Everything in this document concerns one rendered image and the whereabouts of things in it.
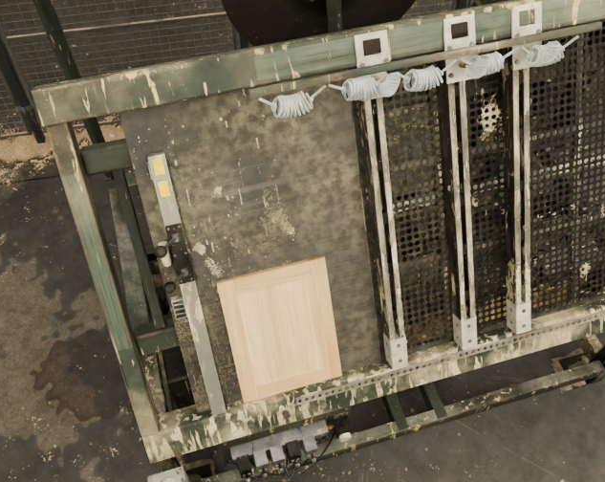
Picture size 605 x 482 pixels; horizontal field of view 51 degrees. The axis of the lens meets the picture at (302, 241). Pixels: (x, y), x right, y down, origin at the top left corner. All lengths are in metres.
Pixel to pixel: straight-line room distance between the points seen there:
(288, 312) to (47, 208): 2.33
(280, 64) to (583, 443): 2.44
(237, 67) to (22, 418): 2.27
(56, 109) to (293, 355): 1.13
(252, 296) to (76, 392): 1.57
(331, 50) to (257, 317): 0.91
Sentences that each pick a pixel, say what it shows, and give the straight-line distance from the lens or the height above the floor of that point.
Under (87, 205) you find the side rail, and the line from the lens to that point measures 1.96.
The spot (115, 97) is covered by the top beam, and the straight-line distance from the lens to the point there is 1.84.
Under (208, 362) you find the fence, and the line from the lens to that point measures 2.21.
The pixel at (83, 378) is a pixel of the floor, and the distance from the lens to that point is 3.52.
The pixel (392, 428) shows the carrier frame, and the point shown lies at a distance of 3.10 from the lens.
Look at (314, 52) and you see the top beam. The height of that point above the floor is 1.92.
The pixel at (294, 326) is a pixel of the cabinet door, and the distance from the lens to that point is 2.23.
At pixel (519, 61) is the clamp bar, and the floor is 1.81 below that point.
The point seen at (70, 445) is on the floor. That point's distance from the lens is 3.41.
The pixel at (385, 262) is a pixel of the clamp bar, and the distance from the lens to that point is 2.17.
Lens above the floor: 3.08
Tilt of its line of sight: 55 degrees down
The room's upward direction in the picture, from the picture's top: 1 degrees clockwise
